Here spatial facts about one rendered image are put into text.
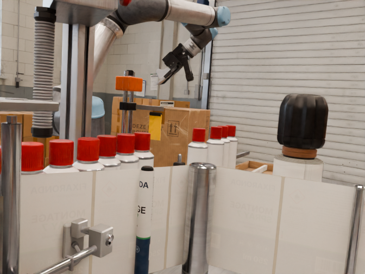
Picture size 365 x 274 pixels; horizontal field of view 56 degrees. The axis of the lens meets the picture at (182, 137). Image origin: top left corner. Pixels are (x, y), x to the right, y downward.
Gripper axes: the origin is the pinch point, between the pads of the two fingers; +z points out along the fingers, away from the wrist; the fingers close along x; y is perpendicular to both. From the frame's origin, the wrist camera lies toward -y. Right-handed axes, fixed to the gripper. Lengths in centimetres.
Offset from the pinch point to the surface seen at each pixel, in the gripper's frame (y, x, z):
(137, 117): -7.7, 33.5, 8.7
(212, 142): -31, 64, -13
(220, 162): -37, 64, -11
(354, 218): -45, 118, -30
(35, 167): -15, 121, -5
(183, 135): -24.7, 37.0, -1.2
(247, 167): -59, -15, -2
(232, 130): -33, 52, -18
